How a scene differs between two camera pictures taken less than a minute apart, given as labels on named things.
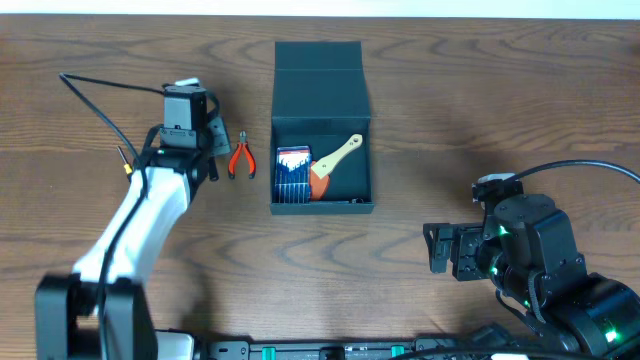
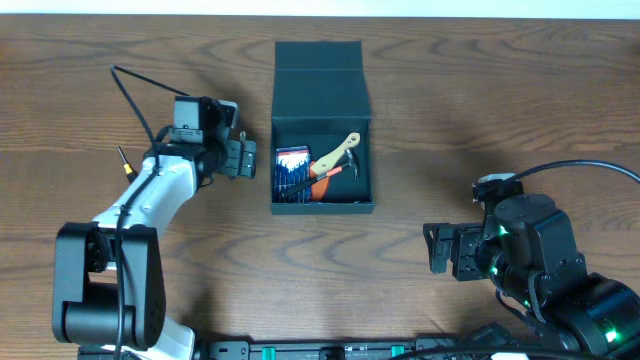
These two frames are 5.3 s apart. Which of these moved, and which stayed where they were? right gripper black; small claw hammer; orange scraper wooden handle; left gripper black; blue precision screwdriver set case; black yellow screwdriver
Moved: left gripper black; small claw hammer
Stayed: orange scraper wooden handle; right gripper black; blue precision screwdriver set case; black yellow screwdriver
